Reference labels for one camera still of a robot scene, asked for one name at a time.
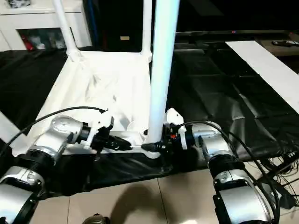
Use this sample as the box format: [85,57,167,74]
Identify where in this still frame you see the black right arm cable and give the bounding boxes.
[179,120,281,224]

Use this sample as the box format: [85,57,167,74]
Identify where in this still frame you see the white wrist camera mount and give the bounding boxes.
[85,112,115,150]
[163,107,187,150]

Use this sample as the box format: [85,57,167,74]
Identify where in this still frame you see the brown wooden bench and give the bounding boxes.
[259,32,299,56]

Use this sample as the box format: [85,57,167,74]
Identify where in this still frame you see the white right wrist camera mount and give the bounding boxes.
[163,107,187,150]

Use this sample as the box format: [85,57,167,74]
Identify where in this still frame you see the white cabinet with glass doors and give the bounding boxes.
[0,0,93,52]

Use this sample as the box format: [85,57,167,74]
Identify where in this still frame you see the dark rounded robot part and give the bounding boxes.
[84,213,110,224]

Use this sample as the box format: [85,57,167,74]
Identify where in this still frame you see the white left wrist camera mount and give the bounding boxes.
[85,112,115,150]

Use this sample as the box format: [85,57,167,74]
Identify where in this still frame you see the black remote control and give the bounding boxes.
[272,40,299,46]

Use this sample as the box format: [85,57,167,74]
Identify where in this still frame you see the tangled black floor cables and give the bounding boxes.
[256,151,299,187]

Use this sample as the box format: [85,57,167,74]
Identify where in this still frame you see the red bottle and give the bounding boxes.
[23,35,35,51]

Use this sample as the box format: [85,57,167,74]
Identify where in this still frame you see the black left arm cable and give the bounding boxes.
[0,106,109,159]

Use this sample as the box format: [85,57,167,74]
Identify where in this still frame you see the white flat board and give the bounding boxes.
[225,41,299,108]

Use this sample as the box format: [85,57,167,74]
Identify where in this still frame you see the white plastic table top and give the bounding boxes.
[11,50,164,159]

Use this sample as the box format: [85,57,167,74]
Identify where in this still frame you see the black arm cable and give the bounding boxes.
[0,106,109,159]
[179,120,281,224]

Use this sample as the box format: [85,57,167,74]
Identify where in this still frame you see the black flat stand base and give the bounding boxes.
[263,182,296,210]

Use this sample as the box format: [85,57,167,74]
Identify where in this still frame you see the thin black rod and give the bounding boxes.
[254,154,299,185]

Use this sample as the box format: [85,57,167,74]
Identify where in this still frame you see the white plastic table leg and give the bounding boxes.
[141,0,154,58]
[52,0,81,63]
[147,0,180,144]
[0,111,26,150]

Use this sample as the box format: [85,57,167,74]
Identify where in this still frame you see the black mat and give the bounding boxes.
[0,42,292,200]

